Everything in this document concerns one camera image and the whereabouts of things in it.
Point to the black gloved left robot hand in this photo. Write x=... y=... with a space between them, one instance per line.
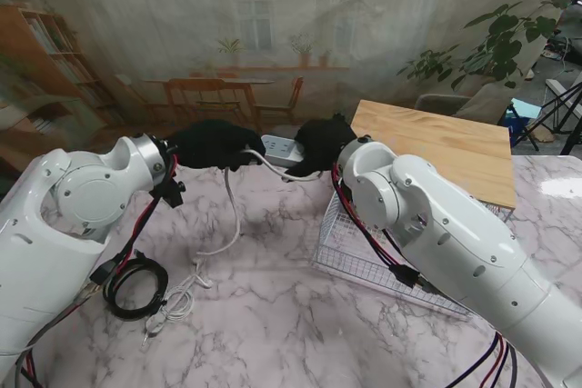
x=209 y=142

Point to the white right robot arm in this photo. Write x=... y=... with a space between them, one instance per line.
x=454 y=233

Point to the printed cafe scene backdrop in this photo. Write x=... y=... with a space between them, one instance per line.
x=182 y=42

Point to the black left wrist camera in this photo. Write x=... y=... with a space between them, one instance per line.
x=173 y=190

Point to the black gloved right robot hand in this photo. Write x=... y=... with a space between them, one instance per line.
x=323 y=138

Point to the black tripod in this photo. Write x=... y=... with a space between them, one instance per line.
x=571 y=136

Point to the blue storage crate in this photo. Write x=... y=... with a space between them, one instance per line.
x=514 y=124

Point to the white mesh drawer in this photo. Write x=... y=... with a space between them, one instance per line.
x=345 y=261

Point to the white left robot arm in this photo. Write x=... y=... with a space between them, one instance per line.
x=45 y=247

